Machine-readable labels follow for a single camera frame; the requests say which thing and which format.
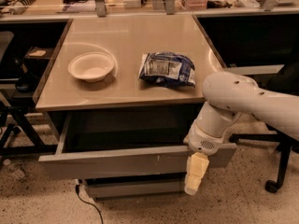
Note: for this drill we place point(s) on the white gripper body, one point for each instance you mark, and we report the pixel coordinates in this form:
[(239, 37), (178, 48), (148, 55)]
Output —
[(204, 142)]

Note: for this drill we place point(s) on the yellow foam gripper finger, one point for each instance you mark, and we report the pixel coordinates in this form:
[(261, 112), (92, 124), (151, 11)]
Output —
[(196, 168)]

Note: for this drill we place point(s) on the grey top drawer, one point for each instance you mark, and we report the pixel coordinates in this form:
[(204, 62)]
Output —
[(83, 154)]

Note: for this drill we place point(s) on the grey drawer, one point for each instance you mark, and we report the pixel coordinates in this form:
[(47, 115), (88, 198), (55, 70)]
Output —
[(136, 188), (83, 154)]

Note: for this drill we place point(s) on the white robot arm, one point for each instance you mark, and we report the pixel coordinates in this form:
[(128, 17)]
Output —
[(227, 97)]

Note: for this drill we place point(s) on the grey drawer cabinet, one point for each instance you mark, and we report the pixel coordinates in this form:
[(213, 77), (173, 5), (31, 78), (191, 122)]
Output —
[(123, 104)]

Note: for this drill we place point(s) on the grey bottom drawer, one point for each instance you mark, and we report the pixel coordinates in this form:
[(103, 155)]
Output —
[(136, 188)]

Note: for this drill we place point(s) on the blue chip bag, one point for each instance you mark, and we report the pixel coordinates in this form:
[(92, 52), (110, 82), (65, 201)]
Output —
[(167, 69)]

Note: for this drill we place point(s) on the white paper bowl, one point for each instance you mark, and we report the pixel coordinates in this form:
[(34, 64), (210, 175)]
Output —
[(91, 66)]

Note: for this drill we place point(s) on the clear plastic bottle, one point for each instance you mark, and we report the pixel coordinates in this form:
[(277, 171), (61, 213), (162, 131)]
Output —
[(14, 169)]

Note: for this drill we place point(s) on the long grey workbench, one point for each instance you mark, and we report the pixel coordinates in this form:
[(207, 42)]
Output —
[(54, 10)]

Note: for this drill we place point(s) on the black table frame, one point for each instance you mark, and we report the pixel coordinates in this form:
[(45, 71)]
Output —
[(21, 124)]

